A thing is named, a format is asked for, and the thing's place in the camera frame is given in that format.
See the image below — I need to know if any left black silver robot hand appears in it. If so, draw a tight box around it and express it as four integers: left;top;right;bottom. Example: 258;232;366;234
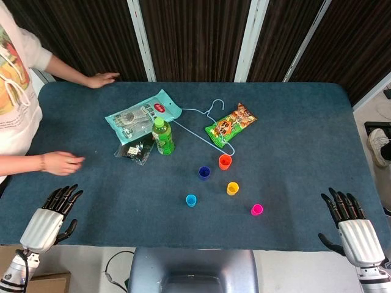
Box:
20;184;84;254

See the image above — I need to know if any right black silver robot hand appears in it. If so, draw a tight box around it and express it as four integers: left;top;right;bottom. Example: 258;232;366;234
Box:
317;187;386;269

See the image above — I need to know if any person's left hand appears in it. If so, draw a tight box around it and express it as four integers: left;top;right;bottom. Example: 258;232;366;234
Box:
87;72;120;89

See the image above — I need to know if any person's right hand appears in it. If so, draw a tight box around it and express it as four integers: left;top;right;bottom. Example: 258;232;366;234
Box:
44;151;86;176

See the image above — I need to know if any person's right forearm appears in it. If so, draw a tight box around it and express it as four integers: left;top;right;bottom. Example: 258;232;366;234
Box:
0;154;46;176

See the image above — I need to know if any person's left forearm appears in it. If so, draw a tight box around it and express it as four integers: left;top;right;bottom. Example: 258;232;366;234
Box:
45;54;92;87

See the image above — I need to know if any brown slatted partition panel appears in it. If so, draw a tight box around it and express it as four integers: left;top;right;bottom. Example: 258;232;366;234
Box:
5;0;147;82
139;0;254;82
290;0;391;106
247;0;324;82

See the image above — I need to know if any teal plastic package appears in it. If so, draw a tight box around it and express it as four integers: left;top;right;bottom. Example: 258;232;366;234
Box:
104;89;183;146

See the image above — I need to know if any brown cardboard box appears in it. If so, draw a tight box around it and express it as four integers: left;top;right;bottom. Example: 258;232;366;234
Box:
0;244;71;293

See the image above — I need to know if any black item in clear bag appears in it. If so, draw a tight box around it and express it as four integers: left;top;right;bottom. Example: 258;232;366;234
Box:
114;136;156;167

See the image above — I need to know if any green tea bottle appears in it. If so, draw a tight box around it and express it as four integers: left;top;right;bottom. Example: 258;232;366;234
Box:
152;117;176;156

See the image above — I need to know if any person in white shirt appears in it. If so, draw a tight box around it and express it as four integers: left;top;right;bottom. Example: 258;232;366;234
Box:
0;0;54;184

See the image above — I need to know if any white sneaker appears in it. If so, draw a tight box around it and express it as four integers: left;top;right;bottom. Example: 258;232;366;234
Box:
367;128;390;168

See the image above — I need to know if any black floor tray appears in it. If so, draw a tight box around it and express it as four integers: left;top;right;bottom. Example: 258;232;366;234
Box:
363;121;391;138

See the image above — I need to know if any green orange snack bag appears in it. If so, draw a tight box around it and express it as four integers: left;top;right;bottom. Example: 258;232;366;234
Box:
204;102;258;150

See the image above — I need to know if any dark teal table cloth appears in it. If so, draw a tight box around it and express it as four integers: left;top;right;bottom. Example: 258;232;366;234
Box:
0;81;391;253

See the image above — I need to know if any orange plastic cup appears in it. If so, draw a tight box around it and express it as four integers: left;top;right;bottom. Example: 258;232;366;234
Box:
218;154;233;170

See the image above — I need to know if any grey blue robot torso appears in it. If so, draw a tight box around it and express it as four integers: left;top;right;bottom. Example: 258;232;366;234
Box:
127;247;260;293

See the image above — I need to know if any white partition post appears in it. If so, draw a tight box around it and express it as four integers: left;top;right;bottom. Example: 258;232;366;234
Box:
282;0;332;82
233;0;270;83
36;69;56;83
126;0;157;82

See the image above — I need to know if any black floor cable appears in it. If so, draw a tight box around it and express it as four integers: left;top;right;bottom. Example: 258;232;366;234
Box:
104;250;135;291

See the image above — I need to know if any light blue wire hanger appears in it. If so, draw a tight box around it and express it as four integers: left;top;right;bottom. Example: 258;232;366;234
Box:
172;99;236;158

